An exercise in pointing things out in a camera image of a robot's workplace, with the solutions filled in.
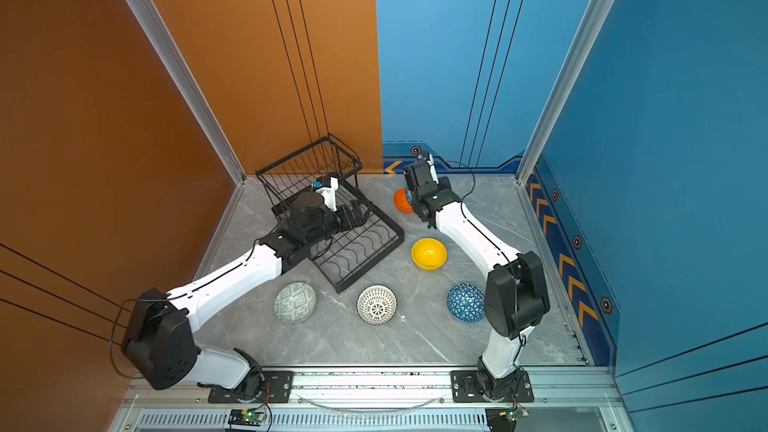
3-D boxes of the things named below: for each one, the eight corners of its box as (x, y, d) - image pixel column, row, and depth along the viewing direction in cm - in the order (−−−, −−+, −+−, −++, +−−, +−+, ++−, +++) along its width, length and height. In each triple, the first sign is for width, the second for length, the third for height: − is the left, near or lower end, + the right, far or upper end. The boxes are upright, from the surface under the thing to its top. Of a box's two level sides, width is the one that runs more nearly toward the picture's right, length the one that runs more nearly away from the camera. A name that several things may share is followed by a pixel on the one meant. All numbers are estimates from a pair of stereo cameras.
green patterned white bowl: (274, 323, 85) (269, 318, 82) (282, 288, 92) (278, 282, 89) (312, 323, 85) (309, 318, 82) (318, 288, 92) (316, 282, 89)
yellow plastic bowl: (412, 274, 95) (412, 266, 91) (411, 246, 101) (411, 238, 97) (446, 274, 95) (449, 266, 91) (443, 246, 101) (445, 238, 97)
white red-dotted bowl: (356, 326, 84) (355, 321, 81) (359, 291, 91) (358, 285, 87) (396, 326, 84) (396, 321, 81) (396, 291, 91) (396, 285, 87)
